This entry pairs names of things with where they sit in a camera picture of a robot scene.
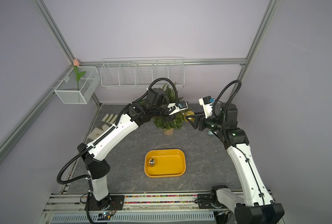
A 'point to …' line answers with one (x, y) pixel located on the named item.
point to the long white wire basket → (141, 71)
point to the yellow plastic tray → (165, 163)
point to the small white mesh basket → (67, 91)
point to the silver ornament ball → (151, 162)
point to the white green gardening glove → (105, 123)
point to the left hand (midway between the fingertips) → (178, 109)
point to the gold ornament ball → (189, 113)
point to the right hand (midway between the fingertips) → (190, 115)
